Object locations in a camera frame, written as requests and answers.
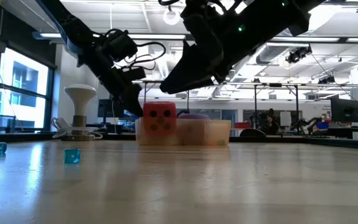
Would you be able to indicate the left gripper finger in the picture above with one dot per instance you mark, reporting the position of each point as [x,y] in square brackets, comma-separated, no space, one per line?
[139,104]
[126,95]

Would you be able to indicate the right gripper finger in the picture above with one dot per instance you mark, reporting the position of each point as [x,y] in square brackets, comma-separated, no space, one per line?
[191,71]
[191,86]

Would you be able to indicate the large red foam die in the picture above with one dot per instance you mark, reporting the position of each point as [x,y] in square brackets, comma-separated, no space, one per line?
[160,107]

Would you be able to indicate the large purple foam die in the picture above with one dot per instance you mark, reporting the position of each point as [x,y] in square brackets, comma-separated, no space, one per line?
[194,116]

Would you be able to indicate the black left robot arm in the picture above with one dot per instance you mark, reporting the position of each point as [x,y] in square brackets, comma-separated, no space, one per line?
[73,28]

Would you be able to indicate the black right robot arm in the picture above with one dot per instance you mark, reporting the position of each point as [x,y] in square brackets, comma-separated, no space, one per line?
[275,18]

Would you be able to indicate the white mushroom lamp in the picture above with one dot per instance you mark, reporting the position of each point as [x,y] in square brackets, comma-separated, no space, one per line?
[80,93]

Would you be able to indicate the orange translucent plastic bin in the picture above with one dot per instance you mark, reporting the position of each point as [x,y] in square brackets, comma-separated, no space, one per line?
[204,132]

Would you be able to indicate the red storage bin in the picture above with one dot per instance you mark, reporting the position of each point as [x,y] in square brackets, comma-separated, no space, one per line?
[242,125]

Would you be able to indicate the blue storage bin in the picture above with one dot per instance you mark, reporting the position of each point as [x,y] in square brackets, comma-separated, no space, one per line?
[322,125]

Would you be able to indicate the black monitor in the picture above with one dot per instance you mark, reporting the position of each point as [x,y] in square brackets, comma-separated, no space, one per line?
[343,110]

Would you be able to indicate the black background metal frame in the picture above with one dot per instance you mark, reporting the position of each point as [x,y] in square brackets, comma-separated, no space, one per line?
[151,82]
[297,99]

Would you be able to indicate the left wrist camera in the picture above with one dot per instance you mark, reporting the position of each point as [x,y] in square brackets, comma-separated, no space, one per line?
[120,46]

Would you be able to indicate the black ceiling camera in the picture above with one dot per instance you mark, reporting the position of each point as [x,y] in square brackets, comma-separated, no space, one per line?
[297,55]
[326,80]

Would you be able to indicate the black aluminium table frame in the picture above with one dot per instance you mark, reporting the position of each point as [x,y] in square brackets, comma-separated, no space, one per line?
[322,142]

